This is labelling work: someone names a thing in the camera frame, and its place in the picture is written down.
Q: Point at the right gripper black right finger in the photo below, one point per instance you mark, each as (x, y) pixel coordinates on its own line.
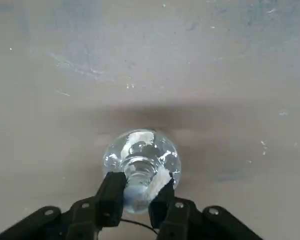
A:
(180, 217)

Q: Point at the clear glass alcohol lamp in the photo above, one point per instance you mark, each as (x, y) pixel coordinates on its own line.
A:
(140, 155)

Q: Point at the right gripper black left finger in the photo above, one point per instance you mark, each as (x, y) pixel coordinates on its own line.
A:
(110, 195)

